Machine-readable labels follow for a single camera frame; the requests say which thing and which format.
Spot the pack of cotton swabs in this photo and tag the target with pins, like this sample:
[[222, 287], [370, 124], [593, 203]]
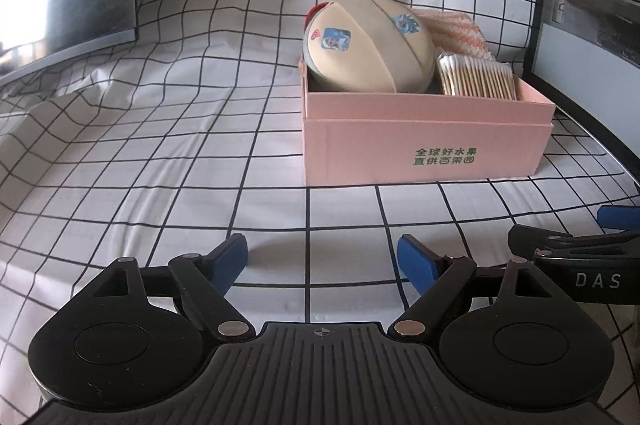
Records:
[[475, 77]]

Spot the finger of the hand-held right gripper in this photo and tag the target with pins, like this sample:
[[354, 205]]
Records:
[[537, 237], [620, 217]]

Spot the pink cardboard box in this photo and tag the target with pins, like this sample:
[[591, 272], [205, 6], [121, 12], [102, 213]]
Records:
[[375, 140]]

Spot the pink white striped fuzzy towel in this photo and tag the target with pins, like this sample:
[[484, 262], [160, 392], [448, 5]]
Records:
[[460, 35]]

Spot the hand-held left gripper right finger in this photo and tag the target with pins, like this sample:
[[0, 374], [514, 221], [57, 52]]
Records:
[[417, 260]]

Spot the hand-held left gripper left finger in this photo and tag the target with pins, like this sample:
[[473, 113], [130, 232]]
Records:
[[230, 260]]

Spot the computer case with glass panel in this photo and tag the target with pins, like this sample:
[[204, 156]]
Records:
[[590, 5]]

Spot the beige cap with stickers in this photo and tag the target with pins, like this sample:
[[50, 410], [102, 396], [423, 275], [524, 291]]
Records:
[[370, 55]]

